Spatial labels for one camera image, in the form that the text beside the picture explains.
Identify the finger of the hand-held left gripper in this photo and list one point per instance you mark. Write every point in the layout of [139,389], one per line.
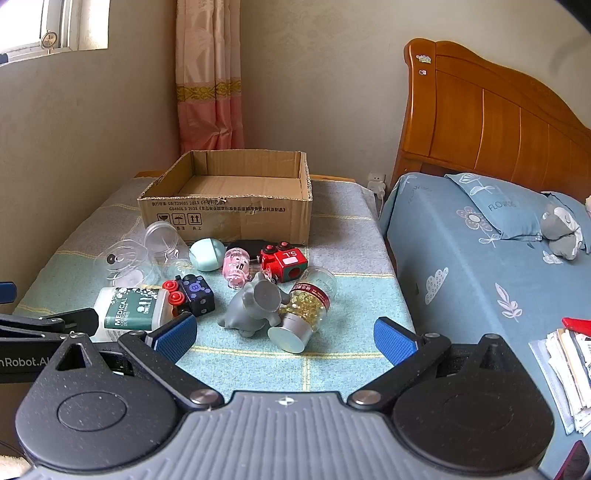
[6,292]
[55,325]

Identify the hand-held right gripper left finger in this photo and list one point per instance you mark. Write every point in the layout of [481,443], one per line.
[178,331]

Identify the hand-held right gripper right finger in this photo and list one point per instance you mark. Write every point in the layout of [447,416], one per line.
[392,339]

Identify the blue black cube toy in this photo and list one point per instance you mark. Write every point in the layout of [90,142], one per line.
[196,293]

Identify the white green label bottle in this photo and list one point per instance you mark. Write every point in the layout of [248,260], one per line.
[124,311]

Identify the grey elephant toy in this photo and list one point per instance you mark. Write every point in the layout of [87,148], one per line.
[247,309]

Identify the yellow capsule bottle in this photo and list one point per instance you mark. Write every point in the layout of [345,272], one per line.
[309,300]

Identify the clear round plastic container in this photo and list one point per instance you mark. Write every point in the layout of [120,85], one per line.
[121,258]

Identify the clear plastic jar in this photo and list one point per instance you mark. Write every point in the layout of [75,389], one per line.
[161,240]

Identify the brown cardboard box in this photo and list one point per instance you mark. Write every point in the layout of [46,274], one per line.
[231,217]

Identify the red cube toy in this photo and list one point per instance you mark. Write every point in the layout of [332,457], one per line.
[286,265]

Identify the checked blue grey blanket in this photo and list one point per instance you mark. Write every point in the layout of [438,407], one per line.
[341,286]

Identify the mint egg-shaped case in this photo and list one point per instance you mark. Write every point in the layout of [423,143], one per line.
[207,255]

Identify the blue floral bedsheet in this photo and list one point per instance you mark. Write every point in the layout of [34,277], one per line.
[461,286]

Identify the black case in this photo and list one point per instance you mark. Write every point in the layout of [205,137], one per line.
[249,244]

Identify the blue floral pillow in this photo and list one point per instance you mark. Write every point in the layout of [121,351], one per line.
[498,207]

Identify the stack of papers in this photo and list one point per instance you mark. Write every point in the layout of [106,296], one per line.
[570,374]

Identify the red flat object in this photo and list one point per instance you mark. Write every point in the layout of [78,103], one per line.
[579,325]

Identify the grey plush toy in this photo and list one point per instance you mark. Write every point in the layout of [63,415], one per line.
[561,230]

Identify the dark red object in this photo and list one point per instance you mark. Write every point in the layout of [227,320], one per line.
[575,461]

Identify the wooden bed headboard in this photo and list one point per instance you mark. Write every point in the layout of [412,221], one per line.
[485,124]

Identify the pink curtain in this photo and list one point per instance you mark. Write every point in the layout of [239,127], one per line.
[207,69]

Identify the window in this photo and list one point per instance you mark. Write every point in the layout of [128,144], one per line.
[27,23]

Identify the white wall socket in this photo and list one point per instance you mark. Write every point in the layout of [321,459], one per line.
[376,182]

